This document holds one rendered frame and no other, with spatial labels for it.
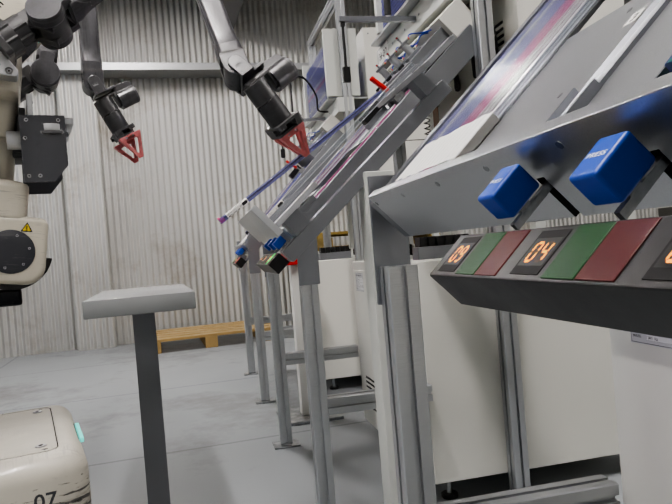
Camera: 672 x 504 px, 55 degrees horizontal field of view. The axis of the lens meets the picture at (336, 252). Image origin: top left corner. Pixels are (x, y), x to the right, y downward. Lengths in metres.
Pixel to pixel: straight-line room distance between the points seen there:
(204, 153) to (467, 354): 4.56
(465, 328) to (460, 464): 0.34
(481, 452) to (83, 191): 4.60
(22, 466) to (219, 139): 4.72
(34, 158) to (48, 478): 0.73
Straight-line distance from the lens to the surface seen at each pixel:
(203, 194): 5.91
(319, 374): 1.54
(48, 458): 1.57
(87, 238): 5.76
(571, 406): 1.84
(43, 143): 1.71
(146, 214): 5.88
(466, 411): 1.71
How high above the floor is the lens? 0.67
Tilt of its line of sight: level
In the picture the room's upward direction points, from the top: 5 degrees counter-clockwise
